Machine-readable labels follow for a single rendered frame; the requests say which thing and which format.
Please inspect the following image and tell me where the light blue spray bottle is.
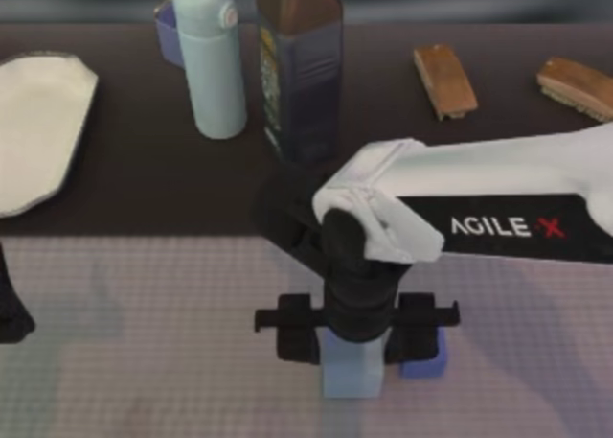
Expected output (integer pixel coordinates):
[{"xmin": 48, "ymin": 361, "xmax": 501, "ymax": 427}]
[{"xmin": 170, "ymin": 0, "xmax": 249, "ymax": 141}]

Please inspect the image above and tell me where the grey checkered mat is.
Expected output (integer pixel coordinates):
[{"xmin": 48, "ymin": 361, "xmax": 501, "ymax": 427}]
[{"xmin": 0, "ymin": 235, "xmax": 613, "ymax": 438}]

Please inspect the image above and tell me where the wooden brush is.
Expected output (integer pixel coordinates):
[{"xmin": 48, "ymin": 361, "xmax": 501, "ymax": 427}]
[
  {"xmin": 413, "ymin": 44, "xmax": 479, "ymax": 122},
  {"xmin": 535, "ymin": 57, "xmax": 613, "ymax": 124}
]

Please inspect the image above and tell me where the white folded cloth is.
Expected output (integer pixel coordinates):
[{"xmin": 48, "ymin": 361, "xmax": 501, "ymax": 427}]
[{"xmin": 0, "ymin": 49, "xmax": 100, "ymax": 219}]

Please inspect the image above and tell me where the dark brown tall bottle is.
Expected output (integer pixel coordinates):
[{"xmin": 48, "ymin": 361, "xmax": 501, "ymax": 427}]
[{"xmin": 255, "ymin": 0, "xmax": 346, "ymax": 165}]

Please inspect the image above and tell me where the dark blue small block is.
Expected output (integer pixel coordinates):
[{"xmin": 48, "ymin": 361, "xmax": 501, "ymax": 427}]
[{"xmin": 398, "ymin": 331, "xmax": 452, "ymax": 380}]

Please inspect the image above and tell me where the blue plastic box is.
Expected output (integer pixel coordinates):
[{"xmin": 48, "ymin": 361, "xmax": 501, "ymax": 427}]
[{"xmin": 153, "ymin": 0, "xmax": 186, "ymax": 69}]

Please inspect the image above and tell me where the light blue large block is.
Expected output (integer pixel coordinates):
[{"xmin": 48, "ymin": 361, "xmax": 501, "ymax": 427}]
[{"xmin": 322, "ymin": 331, "xmax": 387, "ymax": 400}]

